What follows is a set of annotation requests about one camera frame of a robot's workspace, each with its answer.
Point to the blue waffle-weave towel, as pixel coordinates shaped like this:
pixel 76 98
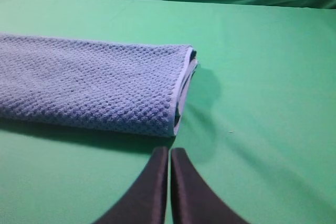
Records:
pixel 129 88

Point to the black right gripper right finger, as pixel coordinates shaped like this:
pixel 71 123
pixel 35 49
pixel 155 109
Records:
pixel 192 200

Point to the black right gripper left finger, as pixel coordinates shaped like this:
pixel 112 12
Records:
pixel 145 201

